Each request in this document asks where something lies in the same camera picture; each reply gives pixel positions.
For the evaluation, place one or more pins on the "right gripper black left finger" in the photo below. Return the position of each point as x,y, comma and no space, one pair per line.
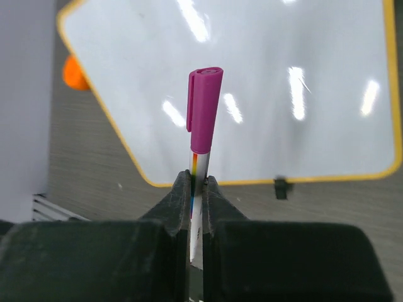
146,259

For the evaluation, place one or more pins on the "slotted grey cable duct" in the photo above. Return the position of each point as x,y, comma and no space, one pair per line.
44,210

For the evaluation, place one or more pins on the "orange framed whiteboard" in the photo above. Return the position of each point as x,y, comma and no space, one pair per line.
310,90

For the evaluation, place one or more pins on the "orange toy fruit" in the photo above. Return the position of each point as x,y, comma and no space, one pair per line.
73,76

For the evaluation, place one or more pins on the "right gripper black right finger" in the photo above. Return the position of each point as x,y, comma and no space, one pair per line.
252,260

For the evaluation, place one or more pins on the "magenta marker cap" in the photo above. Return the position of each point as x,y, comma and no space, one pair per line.
203,97

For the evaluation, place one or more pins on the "white marker pen body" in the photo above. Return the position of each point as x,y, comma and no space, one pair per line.
198,170

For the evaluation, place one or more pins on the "right black whiteboard foot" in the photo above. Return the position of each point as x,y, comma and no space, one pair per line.
282,188

